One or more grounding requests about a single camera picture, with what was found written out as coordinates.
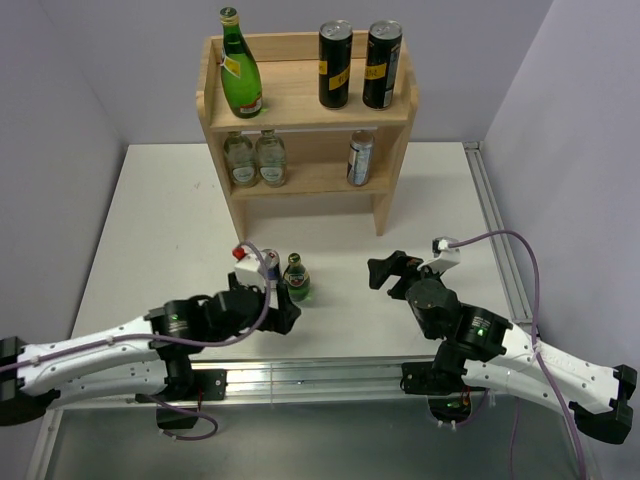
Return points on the wooden two-tier shelf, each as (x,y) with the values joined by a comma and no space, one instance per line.
(317,139)

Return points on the clear glass bottle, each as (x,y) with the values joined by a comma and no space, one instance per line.
(271,158)
(240,159)

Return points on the silver blue energy can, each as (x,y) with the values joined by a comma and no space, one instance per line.
(360,159)

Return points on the green glass bottle front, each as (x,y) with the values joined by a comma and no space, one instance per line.
(240,77)

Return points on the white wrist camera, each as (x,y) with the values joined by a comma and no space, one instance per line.
(248,269)
(444,257)

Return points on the aluminium side rail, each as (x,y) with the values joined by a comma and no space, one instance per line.
(525,309)

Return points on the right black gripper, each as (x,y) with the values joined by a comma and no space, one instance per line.
(397,263)

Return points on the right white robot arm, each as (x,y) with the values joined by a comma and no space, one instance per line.
(481,349)

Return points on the clear glass bottle left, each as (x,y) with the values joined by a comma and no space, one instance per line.
(240,159)

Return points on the aluminium front rail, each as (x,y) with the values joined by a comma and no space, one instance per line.
(320,380)

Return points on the black yellow soda can front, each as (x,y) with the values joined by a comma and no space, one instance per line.
(335,47)

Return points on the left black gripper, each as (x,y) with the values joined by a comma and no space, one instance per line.
(281,319)

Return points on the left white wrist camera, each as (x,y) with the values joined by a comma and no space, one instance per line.
(248,269)

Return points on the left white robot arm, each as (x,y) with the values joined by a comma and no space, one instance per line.
(179,327)

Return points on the black yellow soda can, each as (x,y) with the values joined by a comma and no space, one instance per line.
(382,57)
(335,47)

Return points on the green glass bottle rear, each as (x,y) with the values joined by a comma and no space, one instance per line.
(296,278)

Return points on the clear glass bottle right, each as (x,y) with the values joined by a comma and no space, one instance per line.
(271,158)

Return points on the green glass bottle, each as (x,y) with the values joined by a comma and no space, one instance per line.
(240,77)
(296,278)

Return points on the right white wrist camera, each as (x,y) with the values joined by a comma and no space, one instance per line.
(444,257)

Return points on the blue red energy can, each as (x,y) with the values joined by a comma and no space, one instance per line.
(272,261)

